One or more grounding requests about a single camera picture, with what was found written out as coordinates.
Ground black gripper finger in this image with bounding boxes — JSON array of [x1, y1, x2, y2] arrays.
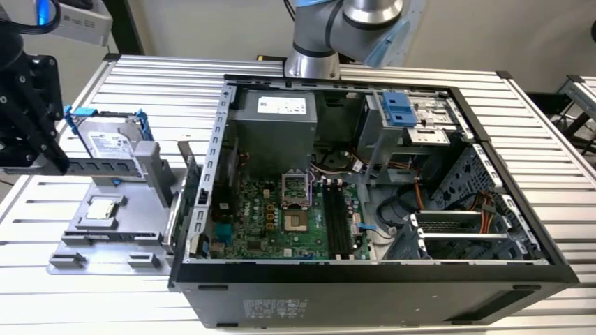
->
[[0, 54, 71, 176], [0, 135, 37, 168]]

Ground RAM stick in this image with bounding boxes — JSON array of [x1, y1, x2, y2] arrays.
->
[[0, 157, 144, 179]]

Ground black RAM slot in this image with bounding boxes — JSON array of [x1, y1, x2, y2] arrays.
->
[[329, 181, 343, 258], [335, 181, 348, 258], [323, 181, 337, 258]]

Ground hard disk in blue carrier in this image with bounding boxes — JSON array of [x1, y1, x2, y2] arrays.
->
[[63, 106, 155, 188]]

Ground silver CPU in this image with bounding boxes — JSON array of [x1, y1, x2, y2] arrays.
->
[[83, 199, 116, 221]]

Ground grey parts rack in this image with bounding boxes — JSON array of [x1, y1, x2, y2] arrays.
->
[[45, 141, 205, 278]]

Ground grey power supply unit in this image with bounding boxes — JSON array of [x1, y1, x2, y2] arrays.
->
[[231, 89, 320, 175]]

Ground green motherboard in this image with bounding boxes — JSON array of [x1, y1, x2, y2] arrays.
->
[[208, 176, 376, 261]]

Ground metal socket cover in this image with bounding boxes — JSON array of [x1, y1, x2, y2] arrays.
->
[[280, 170, 312, 209]]

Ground CPU socket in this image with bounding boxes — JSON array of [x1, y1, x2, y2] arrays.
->
[[283, 208, 312, 234]]

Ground blue drive latch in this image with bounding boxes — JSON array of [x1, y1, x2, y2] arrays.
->
[[379, 91, 416, 127]]

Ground black open PC case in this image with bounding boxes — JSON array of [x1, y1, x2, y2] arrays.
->
[[167, 73, 580, 329]]

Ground grey metal drive cage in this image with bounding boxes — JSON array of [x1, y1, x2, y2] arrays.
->
[[357, 90, 467, 182]]

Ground silver disk bay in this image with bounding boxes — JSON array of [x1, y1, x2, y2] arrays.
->
[[409, 209, 513, 261]]

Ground neighbouring metal slat table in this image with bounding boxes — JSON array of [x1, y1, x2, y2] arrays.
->
[[525, 73, 596, 156]]

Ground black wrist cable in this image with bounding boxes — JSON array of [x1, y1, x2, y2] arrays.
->
[[0, 0, 63, 36]]

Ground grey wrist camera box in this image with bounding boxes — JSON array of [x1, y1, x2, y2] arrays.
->
[[48, 0, 113, 46]]

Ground black vertical post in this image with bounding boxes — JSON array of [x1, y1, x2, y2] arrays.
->
[[109, 0, 145, 57]]

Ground graphics card with silver bracket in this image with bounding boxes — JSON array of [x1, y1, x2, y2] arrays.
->
[[163, 136, 207, 258]]

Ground thin wire locking lever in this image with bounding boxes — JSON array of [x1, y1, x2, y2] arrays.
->
[[305, 169, 316, 209]]

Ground looped black cable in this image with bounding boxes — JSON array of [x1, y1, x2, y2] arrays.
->
[[375, 195, 420, 233]]

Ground orange data wire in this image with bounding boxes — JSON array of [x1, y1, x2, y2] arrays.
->
[[412, 176, 428, 212]]

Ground red yellow orange wire bundle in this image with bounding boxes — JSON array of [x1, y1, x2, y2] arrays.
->
[[472, 191, 499, 235]]

